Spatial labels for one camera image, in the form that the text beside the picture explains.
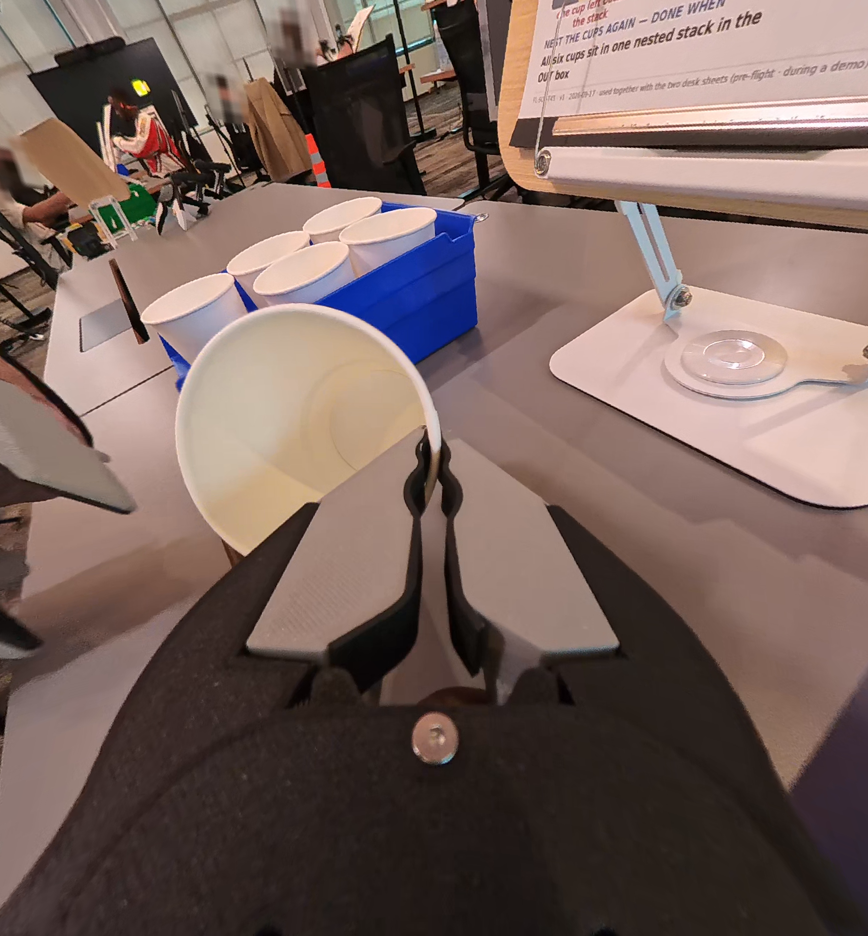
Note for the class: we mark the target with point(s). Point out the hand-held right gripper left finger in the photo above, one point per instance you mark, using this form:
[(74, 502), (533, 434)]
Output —
[(331, 578)]

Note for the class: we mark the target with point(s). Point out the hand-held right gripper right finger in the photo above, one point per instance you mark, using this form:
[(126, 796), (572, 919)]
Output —
[(529, 578)]

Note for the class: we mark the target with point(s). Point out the nested cup stack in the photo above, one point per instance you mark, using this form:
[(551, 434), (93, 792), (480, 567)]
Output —
[(273, 424)]

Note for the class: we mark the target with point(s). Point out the blue plastic bin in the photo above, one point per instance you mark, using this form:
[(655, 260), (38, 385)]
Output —
[(405, 307)]

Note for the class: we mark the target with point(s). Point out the wooden document stand white base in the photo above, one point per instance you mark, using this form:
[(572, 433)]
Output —
[(770, 439)]

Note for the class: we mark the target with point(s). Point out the brown cardboard sheet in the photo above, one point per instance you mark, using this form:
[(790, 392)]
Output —
[(68, 164)]

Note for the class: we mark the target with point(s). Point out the black display screen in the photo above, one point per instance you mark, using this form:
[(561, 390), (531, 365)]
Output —
[(83, 95)]

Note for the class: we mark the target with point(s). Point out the brown coat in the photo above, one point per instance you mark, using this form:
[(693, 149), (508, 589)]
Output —
[(277, 131)]

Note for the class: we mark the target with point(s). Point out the orange striped traffic cone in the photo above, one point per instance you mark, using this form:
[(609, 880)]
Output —
[(318, 164)]

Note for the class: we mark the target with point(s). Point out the printed instruction sheet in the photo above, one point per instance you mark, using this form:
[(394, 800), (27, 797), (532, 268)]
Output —
[(697, 58)]

